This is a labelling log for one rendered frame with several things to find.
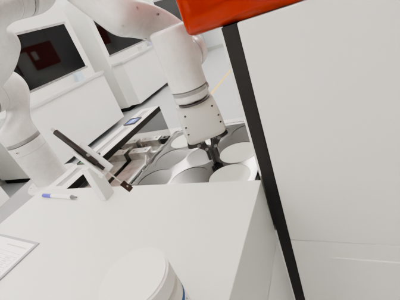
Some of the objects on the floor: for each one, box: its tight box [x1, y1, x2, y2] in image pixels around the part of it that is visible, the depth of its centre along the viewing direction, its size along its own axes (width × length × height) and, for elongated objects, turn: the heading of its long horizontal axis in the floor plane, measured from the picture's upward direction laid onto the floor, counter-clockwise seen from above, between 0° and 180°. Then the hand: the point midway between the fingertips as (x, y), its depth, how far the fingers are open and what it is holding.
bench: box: [0, 2, 124, 184], centre depth 391 cm, size 108×180×200 cm, turn 10°
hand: (212, 154), depth 70 cm, fingers closed
